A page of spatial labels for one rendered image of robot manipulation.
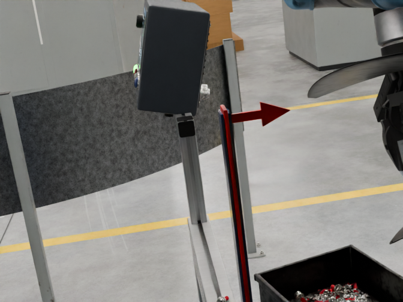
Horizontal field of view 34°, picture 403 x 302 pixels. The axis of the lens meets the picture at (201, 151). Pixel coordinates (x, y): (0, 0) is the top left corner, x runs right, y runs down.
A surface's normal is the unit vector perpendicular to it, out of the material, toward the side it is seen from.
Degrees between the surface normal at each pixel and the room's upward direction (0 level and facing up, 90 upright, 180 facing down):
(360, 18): 90
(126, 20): 90
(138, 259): 0
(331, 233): 0
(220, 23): 90
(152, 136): 90
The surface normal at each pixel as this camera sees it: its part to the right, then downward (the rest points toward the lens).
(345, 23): 0.11, 0.28
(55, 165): 0.43, 0.21
